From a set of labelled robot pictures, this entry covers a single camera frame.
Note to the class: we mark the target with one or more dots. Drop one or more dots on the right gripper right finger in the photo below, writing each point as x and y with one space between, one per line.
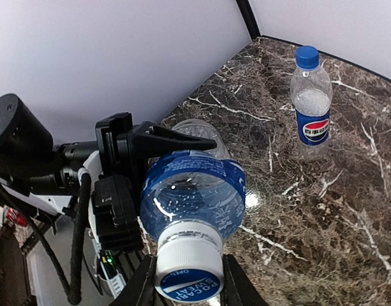
238 289

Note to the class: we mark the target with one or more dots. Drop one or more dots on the blue white Pocari cap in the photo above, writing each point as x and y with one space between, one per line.
189 266

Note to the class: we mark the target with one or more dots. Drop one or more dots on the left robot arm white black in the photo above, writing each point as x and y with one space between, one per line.
30 163

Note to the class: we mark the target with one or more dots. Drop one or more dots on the left black frame post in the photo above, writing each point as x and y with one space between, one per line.
249 18

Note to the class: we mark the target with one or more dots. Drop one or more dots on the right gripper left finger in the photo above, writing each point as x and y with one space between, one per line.
140 288

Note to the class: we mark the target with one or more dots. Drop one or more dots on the Pocari Sweat bottle blue label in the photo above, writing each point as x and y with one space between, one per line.
207 186

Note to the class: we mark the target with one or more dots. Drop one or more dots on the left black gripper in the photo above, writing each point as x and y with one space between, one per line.
125 149

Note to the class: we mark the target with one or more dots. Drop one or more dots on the Pepsi bottle blue cap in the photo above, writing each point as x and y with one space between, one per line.
311 95

